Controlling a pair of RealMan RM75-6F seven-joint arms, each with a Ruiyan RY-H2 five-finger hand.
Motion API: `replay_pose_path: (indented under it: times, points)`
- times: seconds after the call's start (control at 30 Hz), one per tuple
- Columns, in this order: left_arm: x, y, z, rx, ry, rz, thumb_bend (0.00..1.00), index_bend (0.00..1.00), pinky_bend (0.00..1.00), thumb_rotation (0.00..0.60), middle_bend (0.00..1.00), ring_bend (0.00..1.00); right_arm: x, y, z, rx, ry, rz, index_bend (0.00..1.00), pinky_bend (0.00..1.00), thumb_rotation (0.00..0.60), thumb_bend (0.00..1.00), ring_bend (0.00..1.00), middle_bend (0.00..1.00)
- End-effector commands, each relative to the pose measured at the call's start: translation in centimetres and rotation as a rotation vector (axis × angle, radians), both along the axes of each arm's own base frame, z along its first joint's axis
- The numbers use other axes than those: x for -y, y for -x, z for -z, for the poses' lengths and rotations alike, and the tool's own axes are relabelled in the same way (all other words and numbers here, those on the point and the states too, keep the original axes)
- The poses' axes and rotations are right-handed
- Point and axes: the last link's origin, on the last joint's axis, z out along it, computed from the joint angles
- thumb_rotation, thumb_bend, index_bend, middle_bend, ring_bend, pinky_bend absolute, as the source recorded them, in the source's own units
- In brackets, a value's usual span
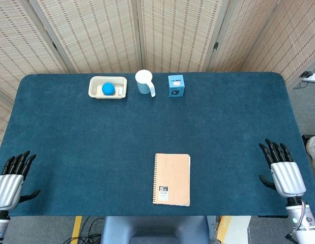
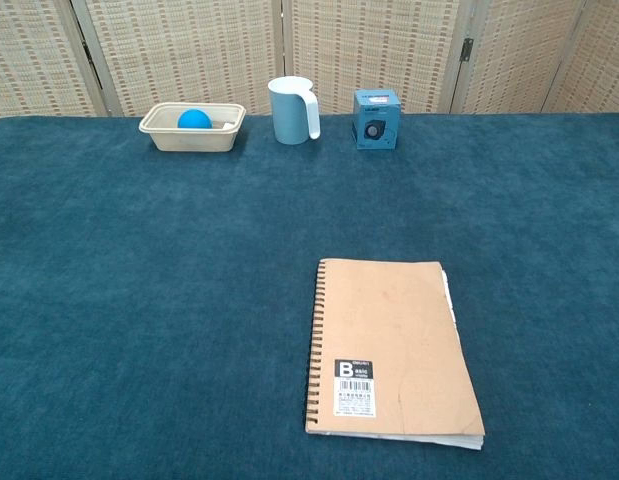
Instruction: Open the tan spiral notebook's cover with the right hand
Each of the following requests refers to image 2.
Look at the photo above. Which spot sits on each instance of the blue ball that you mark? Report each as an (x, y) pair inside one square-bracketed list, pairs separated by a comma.
[(194, 119)]

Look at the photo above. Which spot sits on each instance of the white mug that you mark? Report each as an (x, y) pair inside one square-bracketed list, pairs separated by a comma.
[(289, 117)]

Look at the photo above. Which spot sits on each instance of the small white eraser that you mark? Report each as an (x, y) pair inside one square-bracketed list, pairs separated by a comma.
[(229, 125)]

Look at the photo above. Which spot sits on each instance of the dark blue table cloth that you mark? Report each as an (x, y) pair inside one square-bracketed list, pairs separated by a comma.
[(139, 300)]

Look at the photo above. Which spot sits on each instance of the blue cardboard product box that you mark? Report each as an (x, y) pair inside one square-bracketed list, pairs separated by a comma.
[(376, 120)]

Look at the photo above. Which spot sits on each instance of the beige rectangular food tray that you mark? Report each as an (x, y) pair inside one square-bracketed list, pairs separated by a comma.
[(191, 139)]

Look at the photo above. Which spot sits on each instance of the kraft cover spiral notebook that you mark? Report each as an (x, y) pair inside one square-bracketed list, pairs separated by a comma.
[(404, 345)]

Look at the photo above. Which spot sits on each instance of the woven bamboo folding screen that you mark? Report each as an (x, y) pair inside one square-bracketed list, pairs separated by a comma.
[(199, 50)]

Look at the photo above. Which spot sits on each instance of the black metal screen hinge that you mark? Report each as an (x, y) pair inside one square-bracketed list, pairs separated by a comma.
[(467, 50)]

